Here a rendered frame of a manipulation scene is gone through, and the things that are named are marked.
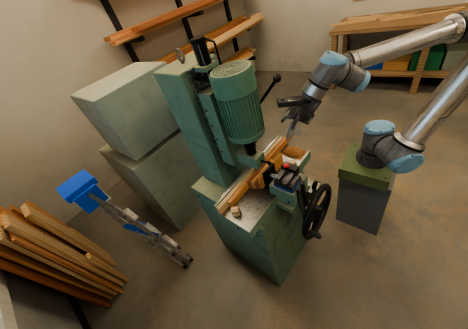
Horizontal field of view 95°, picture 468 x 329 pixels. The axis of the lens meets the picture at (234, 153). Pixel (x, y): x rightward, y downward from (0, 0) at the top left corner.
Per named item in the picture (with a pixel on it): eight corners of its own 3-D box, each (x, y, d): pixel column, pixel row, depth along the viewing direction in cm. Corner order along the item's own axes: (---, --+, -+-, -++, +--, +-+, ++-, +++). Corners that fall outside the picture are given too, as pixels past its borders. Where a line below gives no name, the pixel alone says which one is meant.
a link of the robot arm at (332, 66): (355, 63, 76) (333, 53, 73) (333, 93, 84) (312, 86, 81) (343, 54, 83) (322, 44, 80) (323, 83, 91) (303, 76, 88)
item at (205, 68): (209, 84, 89) (195, 41, 79) (197, 83, 94) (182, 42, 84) (222, 76, 93) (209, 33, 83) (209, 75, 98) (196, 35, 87)
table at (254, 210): (269, 251, 93) (267, 245, 89) (219, 219, 112) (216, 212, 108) (326, 162, 122) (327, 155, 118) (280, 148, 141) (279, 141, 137)
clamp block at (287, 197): (294, 208, 102) (292, 196, 96) (270, 196, 110) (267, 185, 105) (308, 187, 109) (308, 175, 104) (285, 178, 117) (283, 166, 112)
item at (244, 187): (232, 208, 107) (230, 203, 105) (229, 206, 109) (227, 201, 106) (293, 136, 137) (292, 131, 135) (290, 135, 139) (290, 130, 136)
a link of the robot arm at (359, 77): (361, 65, 90) (338, 56, 86) (378, 75, 81) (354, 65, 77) (346, 86, 95) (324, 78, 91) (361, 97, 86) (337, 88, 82)
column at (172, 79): (225, 189, 131) (178, 75, 86) (202, 176, 145) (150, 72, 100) (248, 165, 142) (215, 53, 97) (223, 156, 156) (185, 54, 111)
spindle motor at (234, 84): (250, 149, 92) (232, 79, 72) (221, 139, 102) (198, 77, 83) (272, 126, 100) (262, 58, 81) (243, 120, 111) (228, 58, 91)
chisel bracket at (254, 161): (258, 172, 110) (255, 159, 104) (238, 164, 118) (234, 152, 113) (267, 162, 113) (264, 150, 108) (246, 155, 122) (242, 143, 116)
